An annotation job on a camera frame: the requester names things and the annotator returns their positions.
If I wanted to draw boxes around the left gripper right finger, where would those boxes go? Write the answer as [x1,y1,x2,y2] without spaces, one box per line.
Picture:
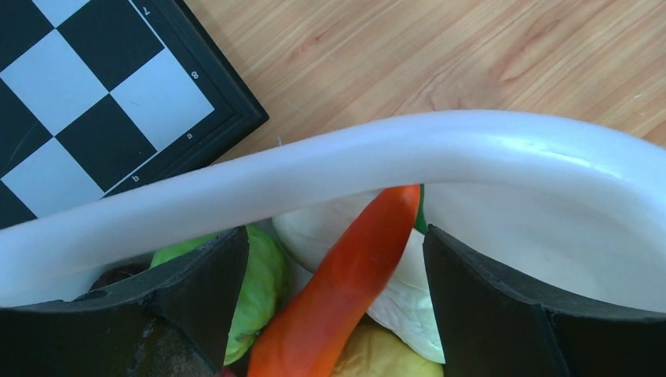
[423,225,665,376]

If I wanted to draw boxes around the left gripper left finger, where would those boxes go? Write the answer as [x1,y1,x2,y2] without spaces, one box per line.
[1,227,249,376]

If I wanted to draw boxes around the white eggplant toy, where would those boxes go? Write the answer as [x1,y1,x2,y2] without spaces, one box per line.
[272,191,445,364]

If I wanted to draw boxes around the orange carrot toy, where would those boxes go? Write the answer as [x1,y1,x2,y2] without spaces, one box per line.
[247,185,421,376]

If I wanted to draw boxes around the green lime toy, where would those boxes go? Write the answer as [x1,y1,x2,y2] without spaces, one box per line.
[149,225,289,368]

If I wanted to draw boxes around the yellow pear toy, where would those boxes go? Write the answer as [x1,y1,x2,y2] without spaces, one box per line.
[331,323,445,377]

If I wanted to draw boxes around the white plastic basket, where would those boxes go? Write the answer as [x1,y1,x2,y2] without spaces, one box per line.
[1,110,665,312]

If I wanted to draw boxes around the black white checkerboard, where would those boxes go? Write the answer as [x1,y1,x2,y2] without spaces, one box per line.
[1,0,268,228]

